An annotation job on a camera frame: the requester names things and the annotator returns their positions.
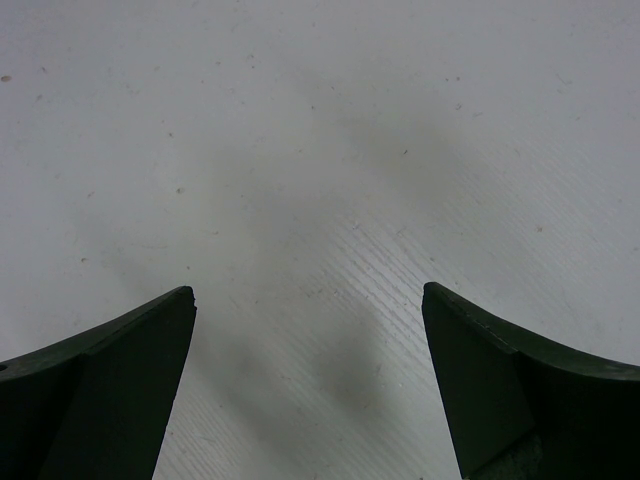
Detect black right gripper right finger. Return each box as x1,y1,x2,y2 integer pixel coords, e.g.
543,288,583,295
422,282,639,479

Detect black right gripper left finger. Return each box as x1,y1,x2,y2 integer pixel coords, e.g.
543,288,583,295
1,286,196,479

